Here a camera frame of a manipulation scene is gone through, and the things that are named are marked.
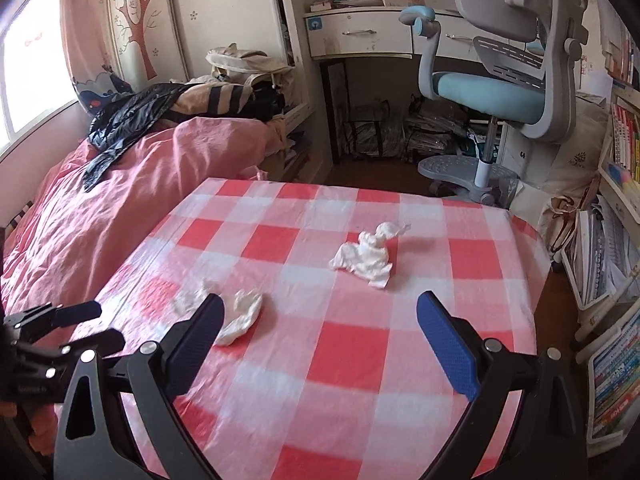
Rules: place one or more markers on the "black shiny jacket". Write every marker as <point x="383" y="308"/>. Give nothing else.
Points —
<point x="125" y="120"/>

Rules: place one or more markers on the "cream tote with tree print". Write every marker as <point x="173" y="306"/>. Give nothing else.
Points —
<point x="575" y="160"/>

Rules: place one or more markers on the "wardrobe with tree decoration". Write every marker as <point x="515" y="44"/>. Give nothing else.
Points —
<point x="200" y="10"/>

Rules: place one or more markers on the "white shelf unit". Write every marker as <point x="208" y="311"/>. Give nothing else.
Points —
<point x="295" y="130"/>

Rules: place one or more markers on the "white desk with drawers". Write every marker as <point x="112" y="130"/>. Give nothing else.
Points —
<point x="360" y="35"/>

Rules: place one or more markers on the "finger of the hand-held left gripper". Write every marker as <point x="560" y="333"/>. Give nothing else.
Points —
<point x="75" y="311"/>
<point x="107" y="342"/>

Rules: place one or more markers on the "small white cabinet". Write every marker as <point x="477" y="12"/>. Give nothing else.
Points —
<point x="520" y="160"/>

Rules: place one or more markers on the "window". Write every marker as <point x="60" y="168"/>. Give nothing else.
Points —
<point x="35" y="75"/>

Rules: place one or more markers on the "clear storage bag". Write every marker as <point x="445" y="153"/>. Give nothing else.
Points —
<point x="370" y="135"/>
<point x="440" y="135"/>

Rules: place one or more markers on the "cream canvas bag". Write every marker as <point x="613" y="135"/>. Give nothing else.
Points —
<point x="240" y="62"/>

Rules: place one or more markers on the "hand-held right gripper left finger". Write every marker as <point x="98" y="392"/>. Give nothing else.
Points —
<point x="192" y="345"/>

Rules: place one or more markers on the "pink printed curtain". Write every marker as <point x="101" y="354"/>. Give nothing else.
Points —
<point x="85" y="35"/>

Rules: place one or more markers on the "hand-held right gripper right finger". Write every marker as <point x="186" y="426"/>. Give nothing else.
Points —
<point x="447" y="345"/>

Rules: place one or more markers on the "stack of colourful books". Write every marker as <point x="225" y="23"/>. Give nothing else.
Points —
<point x="615" y="380"/>

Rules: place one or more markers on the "white book rack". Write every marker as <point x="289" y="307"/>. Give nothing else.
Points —
<point x="620" y="205"/>

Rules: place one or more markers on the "row of upright books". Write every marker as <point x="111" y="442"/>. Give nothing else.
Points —
<point x="625" y="140"/>

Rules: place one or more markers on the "bundle of booklets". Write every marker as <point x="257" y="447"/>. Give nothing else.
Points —
<point x="600" y="255"/>

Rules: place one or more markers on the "grey blue desk chair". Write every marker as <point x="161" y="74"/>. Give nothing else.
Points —
<point x="500" y="95"/>

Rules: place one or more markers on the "striped beige cloth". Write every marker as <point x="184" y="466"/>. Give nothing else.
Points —
<point x="220" y="97"/>

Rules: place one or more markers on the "black picture frame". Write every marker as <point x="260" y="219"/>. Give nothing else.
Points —
<point x="335" y="110"/>

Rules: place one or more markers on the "red white checkered tablecloth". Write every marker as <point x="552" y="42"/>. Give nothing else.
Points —
<point x="320" y="360"/>

